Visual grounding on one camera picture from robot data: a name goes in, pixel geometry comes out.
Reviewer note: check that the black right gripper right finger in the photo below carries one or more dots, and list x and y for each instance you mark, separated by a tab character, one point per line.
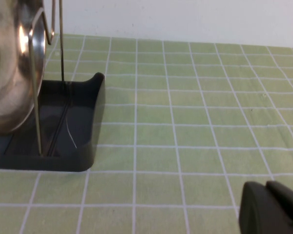
290	202

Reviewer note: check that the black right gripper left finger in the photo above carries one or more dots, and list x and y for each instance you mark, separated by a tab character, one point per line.
258	212

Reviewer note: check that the steel pot lid black knob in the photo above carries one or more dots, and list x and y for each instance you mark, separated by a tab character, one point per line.
12	73

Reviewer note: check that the green checked tablecloth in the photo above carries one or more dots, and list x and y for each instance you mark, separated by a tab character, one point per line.
185	109

